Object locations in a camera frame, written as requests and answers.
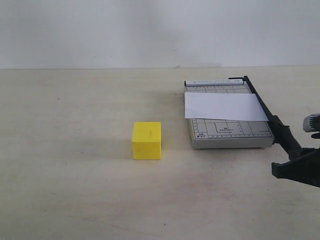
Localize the yellow cube block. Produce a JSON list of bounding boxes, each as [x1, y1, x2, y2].
[[131, 122, 162, 160]]

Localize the white paper sheet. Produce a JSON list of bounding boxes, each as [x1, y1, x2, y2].
[[184, 92, 268, 122]]

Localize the grey paper cutter base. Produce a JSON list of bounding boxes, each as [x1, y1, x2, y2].
[[183, 77, 275, 151]]

